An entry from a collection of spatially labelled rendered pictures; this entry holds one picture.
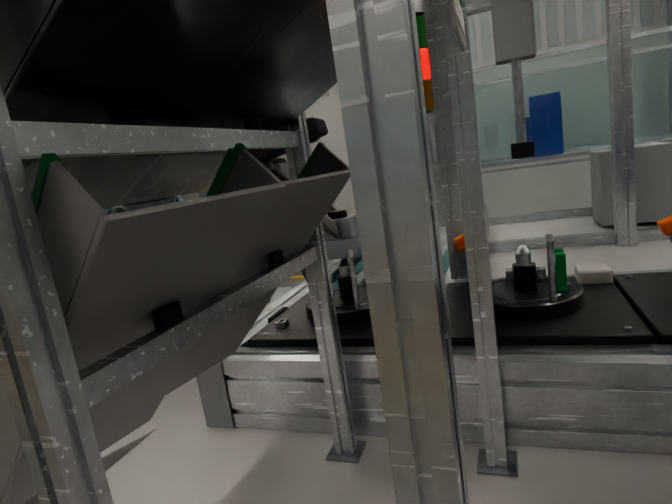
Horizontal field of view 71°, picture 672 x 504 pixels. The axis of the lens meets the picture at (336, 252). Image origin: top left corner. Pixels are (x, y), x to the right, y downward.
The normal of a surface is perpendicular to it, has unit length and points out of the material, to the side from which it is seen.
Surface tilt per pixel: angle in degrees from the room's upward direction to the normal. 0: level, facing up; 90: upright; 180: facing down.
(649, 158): 90
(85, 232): 90
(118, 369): 90
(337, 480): 0
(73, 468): 90
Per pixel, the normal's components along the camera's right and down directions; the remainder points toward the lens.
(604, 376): -0.32, 0.22
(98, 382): 0.93, -0.07
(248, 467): -0.15, -0.97
